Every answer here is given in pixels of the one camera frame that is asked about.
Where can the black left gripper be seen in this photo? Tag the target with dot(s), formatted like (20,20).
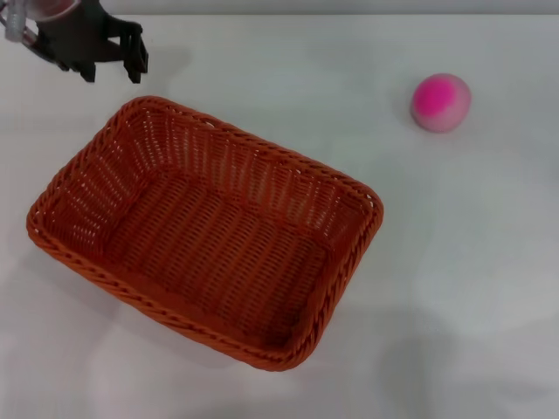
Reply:
(74,41)

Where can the pink fuzzy ball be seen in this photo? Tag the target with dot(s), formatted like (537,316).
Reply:
(441,102)

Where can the orange woven plastic basket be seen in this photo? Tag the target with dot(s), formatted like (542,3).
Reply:
(227,244)

